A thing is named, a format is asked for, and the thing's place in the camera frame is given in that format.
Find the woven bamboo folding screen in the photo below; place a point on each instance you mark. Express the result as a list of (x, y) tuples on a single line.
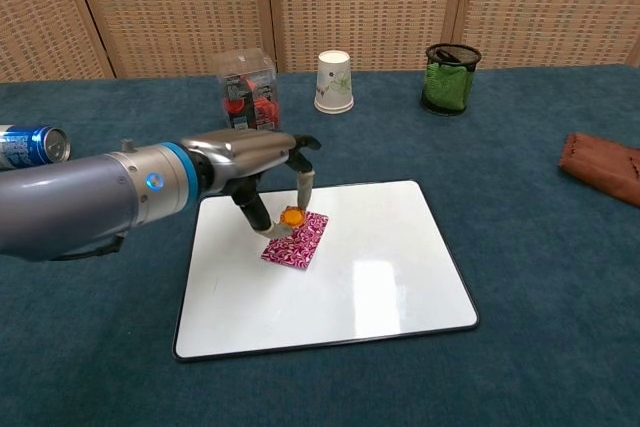
[(175, 7)]

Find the blue silver drink can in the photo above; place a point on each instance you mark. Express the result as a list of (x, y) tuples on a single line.
[(25, 147)]

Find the clear box with red items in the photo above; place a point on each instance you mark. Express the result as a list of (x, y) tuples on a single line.
[(250, 92)]

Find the white paper cup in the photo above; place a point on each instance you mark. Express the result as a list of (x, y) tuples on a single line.
[(334, 82)]

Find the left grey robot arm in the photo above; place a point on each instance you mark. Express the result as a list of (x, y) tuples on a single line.
[(75, 197)]

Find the teal cloth-covered table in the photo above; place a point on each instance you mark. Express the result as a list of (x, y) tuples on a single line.
[(525, 247)]

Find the brown leather pouch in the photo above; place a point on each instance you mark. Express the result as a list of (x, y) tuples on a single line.
[(602, 167)]

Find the small orange round token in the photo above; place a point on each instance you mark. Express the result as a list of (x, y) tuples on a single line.
[(292, 216)]

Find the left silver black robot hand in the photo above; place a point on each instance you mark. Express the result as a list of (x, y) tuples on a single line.
[(240, 152)]

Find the green cloth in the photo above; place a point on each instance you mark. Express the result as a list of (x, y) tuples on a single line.
[(447, 84)]

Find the black clip in holder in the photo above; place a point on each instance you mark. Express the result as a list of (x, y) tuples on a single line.
[(447, 53)]

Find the white rectangular board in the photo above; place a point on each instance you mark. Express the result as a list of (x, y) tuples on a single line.
[(360, 287)]

